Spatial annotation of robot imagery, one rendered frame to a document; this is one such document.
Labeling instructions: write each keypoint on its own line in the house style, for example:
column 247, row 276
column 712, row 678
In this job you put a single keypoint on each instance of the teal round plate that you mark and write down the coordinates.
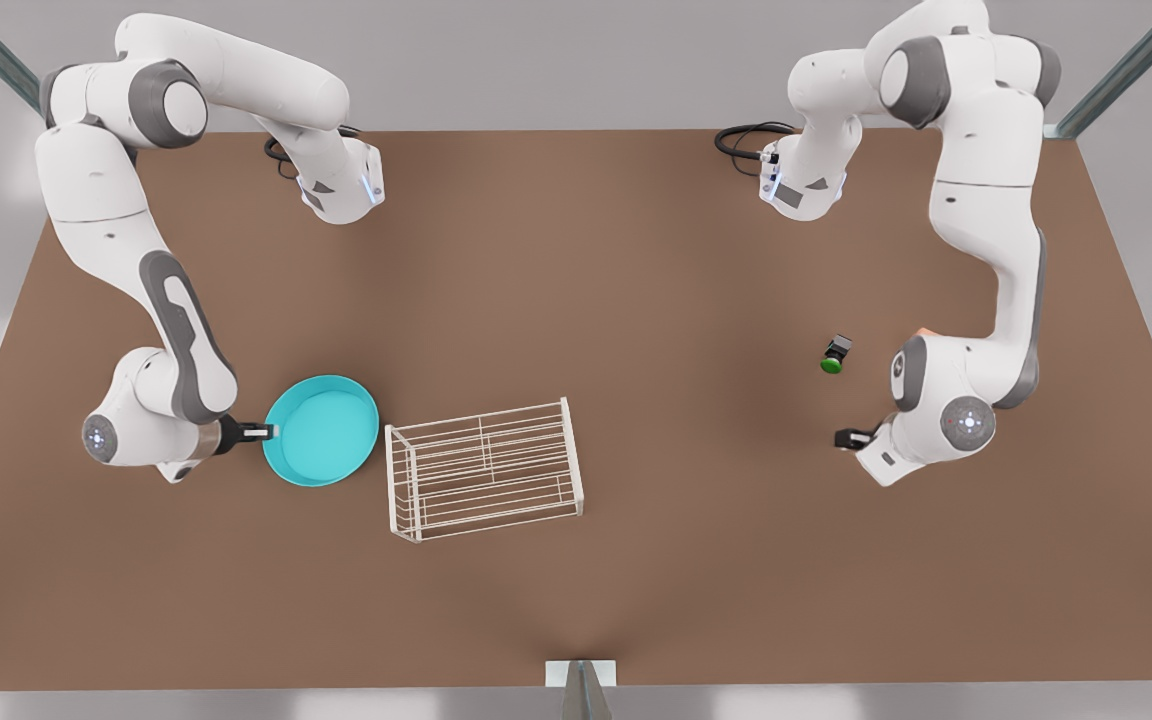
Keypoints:
column 322, row 430

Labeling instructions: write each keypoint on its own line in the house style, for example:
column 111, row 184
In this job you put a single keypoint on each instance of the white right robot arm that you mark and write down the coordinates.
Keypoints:
column 96, row 215

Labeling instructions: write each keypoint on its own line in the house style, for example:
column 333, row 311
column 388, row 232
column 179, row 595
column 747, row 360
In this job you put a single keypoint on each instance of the green button switch black base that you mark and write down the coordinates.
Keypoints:
column 834, row 356

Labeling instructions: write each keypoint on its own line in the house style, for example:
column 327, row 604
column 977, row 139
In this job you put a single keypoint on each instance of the silver frame post with foot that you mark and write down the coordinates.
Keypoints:
column 582, row 685

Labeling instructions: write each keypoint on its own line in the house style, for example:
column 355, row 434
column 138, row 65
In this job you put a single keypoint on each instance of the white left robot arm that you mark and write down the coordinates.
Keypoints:
column 986, row 200

